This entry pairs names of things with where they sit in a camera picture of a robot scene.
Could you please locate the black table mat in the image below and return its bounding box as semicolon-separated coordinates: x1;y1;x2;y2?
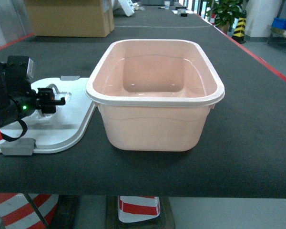
0;7;286;198

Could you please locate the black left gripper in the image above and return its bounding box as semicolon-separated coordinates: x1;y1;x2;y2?
0;56;66;128

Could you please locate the yellow black striped bollard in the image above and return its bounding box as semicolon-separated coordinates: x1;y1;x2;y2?
232;18;246;44

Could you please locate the white box lid grey handle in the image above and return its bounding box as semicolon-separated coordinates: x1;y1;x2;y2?
0;76;95;156

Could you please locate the white paper cup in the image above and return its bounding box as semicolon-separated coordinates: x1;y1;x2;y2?
164;1;170;10

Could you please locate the red white traffic cone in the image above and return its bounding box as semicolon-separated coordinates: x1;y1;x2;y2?
106;195;176;229
0;193;79;229

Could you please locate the pink plastic storage box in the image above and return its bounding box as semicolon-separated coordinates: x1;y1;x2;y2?
85;39;225;152

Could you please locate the green potted plant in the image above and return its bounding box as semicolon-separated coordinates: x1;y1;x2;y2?
206;0;244;34

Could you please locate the red white traffic cone left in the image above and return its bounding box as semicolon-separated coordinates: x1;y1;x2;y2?
0;193;79;229

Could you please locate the large cardboard box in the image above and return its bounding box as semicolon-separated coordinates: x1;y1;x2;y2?
24;0;114;38

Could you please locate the red white traffic cone right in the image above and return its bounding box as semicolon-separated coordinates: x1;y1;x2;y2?
106;195;176;229

